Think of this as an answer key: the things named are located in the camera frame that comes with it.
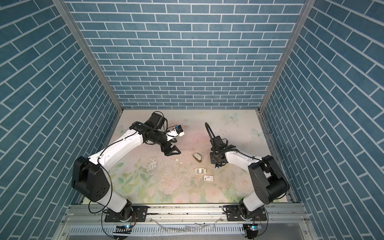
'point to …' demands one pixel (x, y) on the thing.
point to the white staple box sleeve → (208, 178)
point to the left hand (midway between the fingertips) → (177, 145)
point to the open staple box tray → (200, 170)
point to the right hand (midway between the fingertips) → (214, 157)
